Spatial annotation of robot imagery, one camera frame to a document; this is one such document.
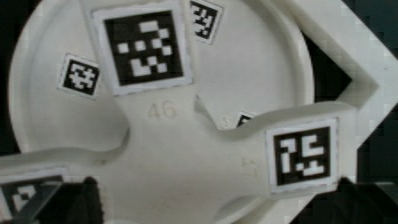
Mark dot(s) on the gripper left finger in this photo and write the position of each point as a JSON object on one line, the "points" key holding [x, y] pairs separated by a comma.
{"points": [[65, 204]]}

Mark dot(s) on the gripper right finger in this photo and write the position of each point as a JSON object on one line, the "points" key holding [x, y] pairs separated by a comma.
{"points": [[360, 204]]}

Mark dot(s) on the white cross table base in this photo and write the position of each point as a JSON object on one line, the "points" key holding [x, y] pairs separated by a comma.
{"points": [[239, 183]]}

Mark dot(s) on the white round table top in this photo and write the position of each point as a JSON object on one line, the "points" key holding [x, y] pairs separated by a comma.
{"points": [[148, 73]]}

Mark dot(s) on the white right fence bar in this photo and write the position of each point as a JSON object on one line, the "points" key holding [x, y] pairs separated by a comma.
{"points": [[376, 87]]}

